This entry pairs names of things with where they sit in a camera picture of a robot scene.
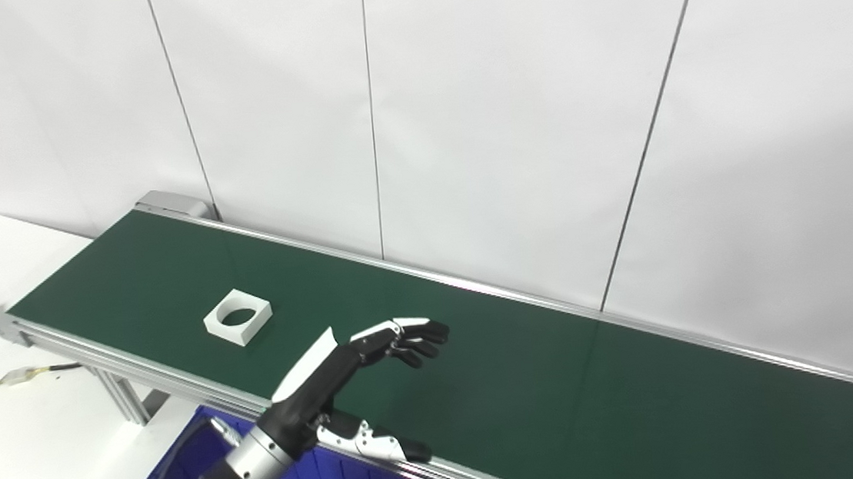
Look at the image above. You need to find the green conveyor belt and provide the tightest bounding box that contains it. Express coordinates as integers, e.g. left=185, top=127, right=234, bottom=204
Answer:
left=0, top=147, right=853, bottom=479
left=0, top=129, right=853, bottom=479

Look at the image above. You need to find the white square part round hole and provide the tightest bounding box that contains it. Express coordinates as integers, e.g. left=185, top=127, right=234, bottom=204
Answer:
left=201, top=285, right=276, bottom=350

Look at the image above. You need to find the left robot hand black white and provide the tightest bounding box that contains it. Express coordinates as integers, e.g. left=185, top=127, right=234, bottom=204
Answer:
left=249, top=313, right=462, bottom=477

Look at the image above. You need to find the black cable yellow connector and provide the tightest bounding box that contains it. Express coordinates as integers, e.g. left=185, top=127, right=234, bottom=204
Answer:
left=0, top=361, right=86, bottom=411

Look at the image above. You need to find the aluminium conveyor leg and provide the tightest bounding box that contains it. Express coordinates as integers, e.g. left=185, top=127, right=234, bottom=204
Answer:
left=86, top=362, right=156, bottom=431

